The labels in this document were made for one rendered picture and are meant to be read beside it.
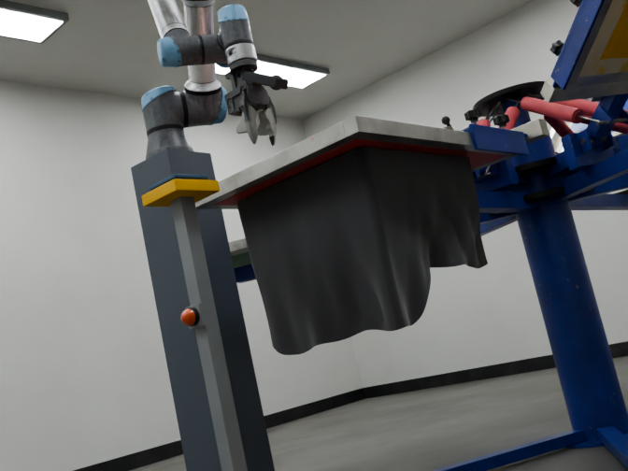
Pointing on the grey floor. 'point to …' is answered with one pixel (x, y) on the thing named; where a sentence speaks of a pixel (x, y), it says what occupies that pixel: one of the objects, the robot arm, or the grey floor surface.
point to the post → (217, 363)
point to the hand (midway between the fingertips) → (264, 138)
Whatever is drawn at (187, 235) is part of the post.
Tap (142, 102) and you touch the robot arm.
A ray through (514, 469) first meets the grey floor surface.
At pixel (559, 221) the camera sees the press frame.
